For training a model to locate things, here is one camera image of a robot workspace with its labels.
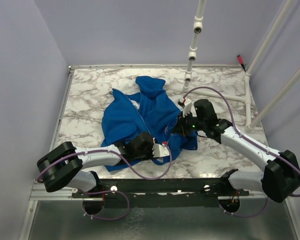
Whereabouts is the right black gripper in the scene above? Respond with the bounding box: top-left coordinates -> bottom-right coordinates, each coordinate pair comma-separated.
171,109 -> 207,137

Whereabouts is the blue jacket with white lining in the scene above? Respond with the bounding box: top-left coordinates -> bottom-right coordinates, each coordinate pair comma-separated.
101,76 -> 198,160

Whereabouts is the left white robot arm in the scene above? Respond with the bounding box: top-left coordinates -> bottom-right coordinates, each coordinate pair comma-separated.
36,132 -> 158,198

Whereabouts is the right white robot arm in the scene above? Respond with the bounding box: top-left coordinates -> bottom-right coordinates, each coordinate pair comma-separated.
172,97 -> 300,203

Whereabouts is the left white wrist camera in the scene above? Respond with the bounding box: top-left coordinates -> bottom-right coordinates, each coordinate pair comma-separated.
152,143 -> 170,159

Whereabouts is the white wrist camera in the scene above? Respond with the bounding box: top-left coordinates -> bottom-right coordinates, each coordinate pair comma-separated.
177,97 -> 193,118
152,143 -> 170,159

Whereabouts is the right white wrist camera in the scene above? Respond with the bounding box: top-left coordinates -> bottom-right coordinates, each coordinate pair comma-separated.
177,97 -> 193,118

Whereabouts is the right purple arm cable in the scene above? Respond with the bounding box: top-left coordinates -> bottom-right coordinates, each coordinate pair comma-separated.
182,86 -> 300,198

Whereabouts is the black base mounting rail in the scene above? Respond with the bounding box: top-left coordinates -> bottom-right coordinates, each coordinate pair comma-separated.
72,177 -> 249,209

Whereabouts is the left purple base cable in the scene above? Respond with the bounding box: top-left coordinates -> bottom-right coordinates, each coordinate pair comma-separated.
79,189 -> 131,221

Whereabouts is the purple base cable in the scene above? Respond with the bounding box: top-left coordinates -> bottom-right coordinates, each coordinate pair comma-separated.
79,189 -> 131,221
218,197 -> 270,218

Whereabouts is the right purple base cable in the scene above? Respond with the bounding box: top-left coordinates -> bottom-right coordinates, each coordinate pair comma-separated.
218,197 -> 270,218

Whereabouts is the white PVC pipe frame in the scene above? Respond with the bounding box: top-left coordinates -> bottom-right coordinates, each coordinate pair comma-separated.
182,0 -> 300,137

